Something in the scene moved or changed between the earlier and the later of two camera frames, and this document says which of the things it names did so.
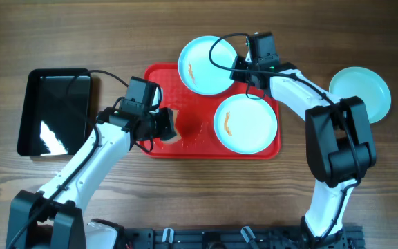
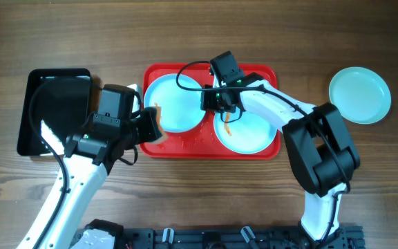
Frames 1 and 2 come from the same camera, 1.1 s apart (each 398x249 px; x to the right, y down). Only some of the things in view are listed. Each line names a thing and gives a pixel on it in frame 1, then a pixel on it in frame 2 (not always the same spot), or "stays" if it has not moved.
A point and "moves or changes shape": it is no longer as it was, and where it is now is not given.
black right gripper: [239, 70] → [211, 102]
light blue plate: [244, 125] stays
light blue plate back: [205, 63] → [181, 108]
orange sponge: [175, 113] moves or changes shape
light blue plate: [367, 84] stays
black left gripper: [168, 124] stays
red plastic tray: [198, 139] stays
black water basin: [56, 116] stays
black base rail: [352, 237] stays
